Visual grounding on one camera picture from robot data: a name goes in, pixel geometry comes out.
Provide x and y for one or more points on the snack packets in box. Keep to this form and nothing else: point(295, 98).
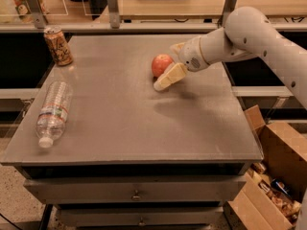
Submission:
point(276, 191)

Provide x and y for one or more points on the brown drink can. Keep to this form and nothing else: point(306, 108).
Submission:
point(58, 46)

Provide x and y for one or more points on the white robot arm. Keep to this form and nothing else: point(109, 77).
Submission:
point(247, 33)

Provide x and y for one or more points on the middle metal bracket post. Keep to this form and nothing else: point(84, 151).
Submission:
point(114, 16)

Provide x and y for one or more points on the clear plastic water bottle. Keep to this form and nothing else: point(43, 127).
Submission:
point(53, 114)

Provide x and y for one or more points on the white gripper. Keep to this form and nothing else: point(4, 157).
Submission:
point(190, 56)

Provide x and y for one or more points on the left metal bracket post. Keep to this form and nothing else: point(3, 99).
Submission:
point(37, 14)

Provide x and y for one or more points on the grey upper drawer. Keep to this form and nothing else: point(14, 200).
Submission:
point(135, 189)

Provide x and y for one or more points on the red apple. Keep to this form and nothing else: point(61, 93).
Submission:
point(160, 63)

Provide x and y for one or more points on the metal bracket post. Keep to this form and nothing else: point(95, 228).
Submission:
point(37, 14)
point(114, 16)
point(229, 7)

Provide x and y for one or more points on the grey lower drawer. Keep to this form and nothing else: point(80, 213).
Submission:
point(139, 216)

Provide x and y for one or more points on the open cardboard box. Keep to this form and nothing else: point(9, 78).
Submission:
point(285, 157)

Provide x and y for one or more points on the grey drawer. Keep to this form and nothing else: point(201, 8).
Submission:
point(139, 216)
point(135, 189)

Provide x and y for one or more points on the right metal bracket post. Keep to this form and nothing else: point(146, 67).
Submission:
point(229, 7)

